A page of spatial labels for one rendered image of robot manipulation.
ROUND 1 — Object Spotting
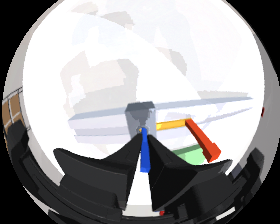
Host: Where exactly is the green tray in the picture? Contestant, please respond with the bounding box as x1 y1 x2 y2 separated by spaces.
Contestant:
172 143 205 166

